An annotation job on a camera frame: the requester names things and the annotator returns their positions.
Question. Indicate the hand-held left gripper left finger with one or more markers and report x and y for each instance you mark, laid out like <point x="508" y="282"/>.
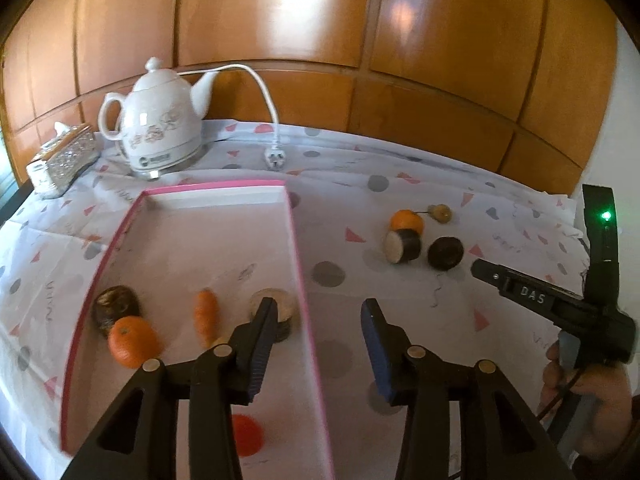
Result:
<point x="260" y="360"/>

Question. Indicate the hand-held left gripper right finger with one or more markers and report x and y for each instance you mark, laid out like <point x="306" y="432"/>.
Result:
<point x="377" y="355"/>

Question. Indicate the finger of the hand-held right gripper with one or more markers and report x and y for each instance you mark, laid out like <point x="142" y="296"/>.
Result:
<point x="530" y="292"/>

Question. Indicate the dark cylinder with pale end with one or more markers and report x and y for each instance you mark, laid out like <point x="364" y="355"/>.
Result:
<point x="285" y="310"/>
<point x="402" y="247"/>

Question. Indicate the small orange carrot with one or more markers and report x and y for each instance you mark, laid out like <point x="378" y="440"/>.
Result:
<point x="206" y="312"/>

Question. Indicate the red tomato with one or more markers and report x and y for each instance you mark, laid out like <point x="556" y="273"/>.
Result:
<point x="249" y="435"/>

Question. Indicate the round dark brown fruit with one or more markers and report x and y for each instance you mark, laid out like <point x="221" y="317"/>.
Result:
<point x="445" y="252"/>

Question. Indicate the pink shallow box tray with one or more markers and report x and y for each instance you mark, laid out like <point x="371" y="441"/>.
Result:
<point x="210" y="245"/>

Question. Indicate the large orange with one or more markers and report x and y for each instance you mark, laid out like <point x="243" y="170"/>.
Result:
<point x="131" y="342"/>

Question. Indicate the lumpy dark brown fruit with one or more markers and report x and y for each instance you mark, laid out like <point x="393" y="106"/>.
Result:
<point x="117" y="305"/>

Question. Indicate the person's right hand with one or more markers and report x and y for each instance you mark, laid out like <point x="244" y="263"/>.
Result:
<point x="605" y="400"/>

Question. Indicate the white patterned tablecloth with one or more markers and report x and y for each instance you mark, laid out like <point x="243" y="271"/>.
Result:
<point x="440" y="320"/>

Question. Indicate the small brown longan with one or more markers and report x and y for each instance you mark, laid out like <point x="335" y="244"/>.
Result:
<point x="442" y="213"/>

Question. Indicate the small orange tangerine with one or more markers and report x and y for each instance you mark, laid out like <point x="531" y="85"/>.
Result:
<point x="406" y="220"/>

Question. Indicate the white ceramic electric kettle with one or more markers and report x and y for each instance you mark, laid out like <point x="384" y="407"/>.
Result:
<point x="160" y="130"/>

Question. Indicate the clear crystal tissue box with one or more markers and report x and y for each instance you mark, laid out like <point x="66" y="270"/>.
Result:
<point x="65" y="160"/>

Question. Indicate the wooden panelled wardrobe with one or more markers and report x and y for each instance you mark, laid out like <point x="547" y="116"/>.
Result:
<point x="300" y="10"/>

